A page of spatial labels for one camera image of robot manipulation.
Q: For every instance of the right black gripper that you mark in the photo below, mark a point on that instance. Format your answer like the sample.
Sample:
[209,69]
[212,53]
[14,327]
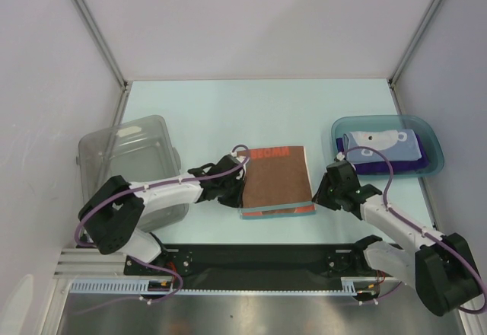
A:
[326,191]

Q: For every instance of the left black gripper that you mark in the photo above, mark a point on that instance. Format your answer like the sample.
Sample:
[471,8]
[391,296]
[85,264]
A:
[237,200]

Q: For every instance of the orange towel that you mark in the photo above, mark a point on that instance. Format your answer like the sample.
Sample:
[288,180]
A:
[277,184]

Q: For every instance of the light blue paw towel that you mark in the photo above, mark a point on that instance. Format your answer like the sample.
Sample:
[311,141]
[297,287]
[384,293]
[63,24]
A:
[395,145]

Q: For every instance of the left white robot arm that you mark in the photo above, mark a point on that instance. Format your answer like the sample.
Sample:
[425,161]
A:
[111,217]

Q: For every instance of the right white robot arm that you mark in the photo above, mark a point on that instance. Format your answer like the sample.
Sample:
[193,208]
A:
[411,243]

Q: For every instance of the clear plastic bin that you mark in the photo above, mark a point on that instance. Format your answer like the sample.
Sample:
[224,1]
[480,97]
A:
[139,151]

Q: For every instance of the teal plastic tray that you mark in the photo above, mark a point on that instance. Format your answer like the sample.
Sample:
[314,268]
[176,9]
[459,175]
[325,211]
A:
[387,122]

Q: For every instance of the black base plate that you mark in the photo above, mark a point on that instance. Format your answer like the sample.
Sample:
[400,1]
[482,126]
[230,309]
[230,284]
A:
[303,267]

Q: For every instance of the white slotted cable duct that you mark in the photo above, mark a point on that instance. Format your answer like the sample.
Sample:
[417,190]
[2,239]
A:
[146,287]

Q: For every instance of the aluminium front rail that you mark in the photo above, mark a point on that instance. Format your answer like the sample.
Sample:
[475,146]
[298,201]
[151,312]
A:
[88,263]

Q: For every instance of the right aluminium frame post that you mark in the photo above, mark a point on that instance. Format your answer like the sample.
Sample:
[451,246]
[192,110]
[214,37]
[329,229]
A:
[421,30]

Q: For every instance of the aluminium frame post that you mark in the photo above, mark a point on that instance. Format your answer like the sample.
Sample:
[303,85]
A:
[81,6]
[421,30]

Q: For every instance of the left aluminium frame post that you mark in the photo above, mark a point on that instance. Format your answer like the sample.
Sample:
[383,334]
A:
[81,6]

